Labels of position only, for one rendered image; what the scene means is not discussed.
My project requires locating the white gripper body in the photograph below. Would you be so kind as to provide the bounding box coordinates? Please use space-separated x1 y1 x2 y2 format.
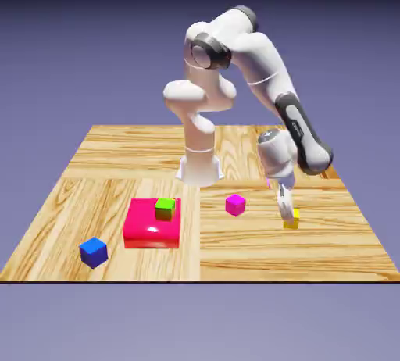
276 181 295 227

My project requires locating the small yellow cube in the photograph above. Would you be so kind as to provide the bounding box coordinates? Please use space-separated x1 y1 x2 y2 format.
283 208 301 230

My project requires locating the small magenta cube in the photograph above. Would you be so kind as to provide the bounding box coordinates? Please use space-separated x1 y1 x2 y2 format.
225 194 247 217

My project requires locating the small green cube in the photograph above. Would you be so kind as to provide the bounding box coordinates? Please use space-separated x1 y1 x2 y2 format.
154 198 177 222

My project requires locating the small blue cube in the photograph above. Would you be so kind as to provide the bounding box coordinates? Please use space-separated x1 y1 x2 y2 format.
78 236 109 270

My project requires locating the large red box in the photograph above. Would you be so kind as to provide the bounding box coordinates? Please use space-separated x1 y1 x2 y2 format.
122 198 182 250

